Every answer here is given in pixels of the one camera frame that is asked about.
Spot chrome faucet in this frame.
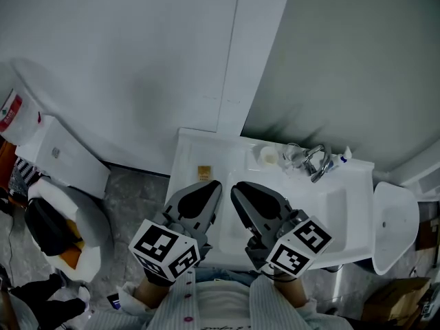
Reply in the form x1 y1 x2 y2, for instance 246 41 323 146
301 144 331 184

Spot white sink counter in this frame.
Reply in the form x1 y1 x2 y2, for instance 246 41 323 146
164 127 375 268

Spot white plastic cup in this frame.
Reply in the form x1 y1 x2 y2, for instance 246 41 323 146
258 144 280 167

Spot blue jeans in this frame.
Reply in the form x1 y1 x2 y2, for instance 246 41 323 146
195 267 259 287

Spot person's right forearm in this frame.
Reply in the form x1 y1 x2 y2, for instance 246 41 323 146
271 274 309 309

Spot orange cloth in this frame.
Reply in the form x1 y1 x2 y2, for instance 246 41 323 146
56 218 87 271

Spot black and white striped cloth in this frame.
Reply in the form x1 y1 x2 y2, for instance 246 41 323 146
12 155 51 187

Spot black bag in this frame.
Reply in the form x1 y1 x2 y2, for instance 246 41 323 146
23 197 83 257

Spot white striped shirt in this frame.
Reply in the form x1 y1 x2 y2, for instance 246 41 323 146
88 268 344 330

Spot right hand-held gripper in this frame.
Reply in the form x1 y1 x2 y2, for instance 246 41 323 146
230 181 334 278

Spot clear glass cup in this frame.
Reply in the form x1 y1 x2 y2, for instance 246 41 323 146
283 142 304 170

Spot white bin with red label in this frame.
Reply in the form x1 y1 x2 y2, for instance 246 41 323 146
0 87 46 146

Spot person's left forearm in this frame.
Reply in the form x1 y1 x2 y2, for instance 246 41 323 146
133 276 173 309

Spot white toilet bowl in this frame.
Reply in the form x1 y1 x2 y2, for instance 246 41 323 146
26 176 111 284

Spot white toilet tank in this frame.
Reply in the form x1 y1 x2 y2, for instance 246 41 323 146
16 114 111 199

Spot white toothpaste tube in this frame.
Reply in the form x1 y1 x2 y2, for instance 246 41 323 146
329 146 353 167

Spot black shoe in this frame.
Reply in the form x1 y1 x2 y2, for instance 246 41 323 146
9 272 87 327

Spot brown cardboard box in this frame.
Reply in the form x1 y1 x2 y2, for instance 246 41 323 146
360 276 432 330

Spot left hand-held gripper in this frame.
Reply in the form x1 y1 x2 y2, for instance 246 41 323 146
128 179 223 283

